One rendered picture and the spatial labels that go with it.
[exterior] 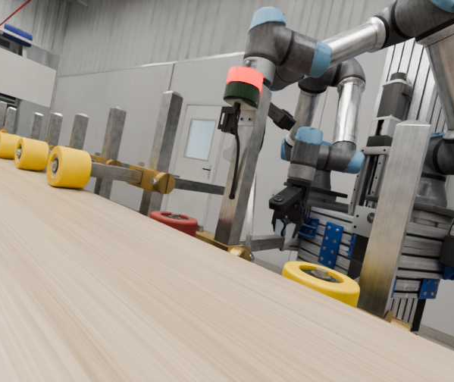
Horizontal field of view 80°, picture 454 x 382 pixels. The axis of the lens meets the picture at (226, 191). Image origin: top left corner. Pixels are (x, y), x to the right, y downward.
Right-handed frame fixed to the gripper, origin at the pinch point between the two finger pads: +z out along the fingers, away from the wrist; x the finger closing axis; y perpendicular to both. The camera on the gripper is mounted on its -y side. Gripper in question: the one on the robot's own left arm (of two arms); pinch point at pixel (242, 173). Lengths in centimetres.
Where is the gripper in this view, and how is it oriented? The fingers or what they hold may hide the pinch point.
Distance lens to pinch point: 59.7
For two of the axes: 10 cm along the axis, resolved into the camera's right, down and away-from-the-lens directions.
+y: -7.6, -1.9, 6.2
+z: -2.1, 9.8, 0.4
